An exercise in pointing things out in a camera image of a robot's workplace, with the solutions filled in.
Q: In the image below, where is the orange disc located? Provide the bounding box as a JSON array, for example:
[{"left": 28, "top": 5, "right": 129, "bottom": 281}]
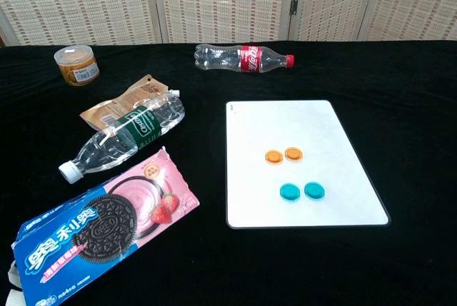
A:
[
  {"left": 264, "top": 149, "right": 284, "bottom": 165},
  {"left": 284, "top": 146, "right": 304, "bottom": 163}
]

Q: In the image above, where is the teal disc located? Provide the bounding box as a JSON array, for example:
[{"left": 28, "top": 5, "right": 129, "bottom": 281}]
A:
[
  {"left": 279, "top": 183, "right": 301, "bottom": 202},
  {"left": 303, "top": 181, "right": 326, "bottom": 200}
]

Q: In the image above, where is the white rectangular board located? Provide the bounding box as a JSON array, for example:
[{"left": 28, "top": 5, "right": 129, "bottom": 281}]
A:
[{"left": 225, "top": 99, "right": 391, "bottom": 230}]

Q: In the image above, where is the empty red-label cola bottle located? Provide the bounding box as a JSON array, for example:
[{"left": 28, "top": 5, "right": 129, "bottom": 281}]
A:
[{"left": 194, "top": 44, "right": 296, "bottom": 73}]

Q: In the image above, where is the clear green-label water bottle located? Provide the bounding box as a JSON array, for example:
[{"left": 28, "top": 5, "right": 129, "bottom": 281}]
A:
[{"left": 58, "top": 93, "right": 186, "bottom": 184}]

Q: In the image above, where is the brown spouted drink pouch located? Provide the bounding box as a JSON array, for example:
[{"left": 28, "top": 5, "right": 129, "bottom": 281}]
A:
[{"left": 79, "top": 74, "right": 181, "bottom": 131}]

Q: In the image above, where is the woven bamboo folding screen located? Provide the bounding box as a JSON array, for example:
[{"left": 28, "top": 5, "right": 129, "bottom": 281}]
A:
[{"left": 0, "top": 0, "right": 457, "bottom": 47}]

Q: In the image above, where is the black velvet tablecloth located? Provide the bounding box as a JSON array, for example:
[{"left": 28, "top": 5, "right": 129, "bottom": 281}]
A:
[{"left": 0, "top": 40, "right": 457, "bottom": 306}]

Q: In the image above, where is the blue pink Oreo box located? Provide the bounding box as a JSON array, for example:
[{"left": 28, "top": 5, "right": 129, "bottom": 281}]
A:
[{"left": 5, "top": 146, "right": 201, "bottom": 306}]

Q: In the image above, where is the clear plastic snack jar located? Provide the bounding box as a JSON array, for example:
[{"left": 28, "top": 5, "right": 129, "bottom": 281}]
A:
[{"left": 54, "top": 44, "right": 101, "bottom": 87}]

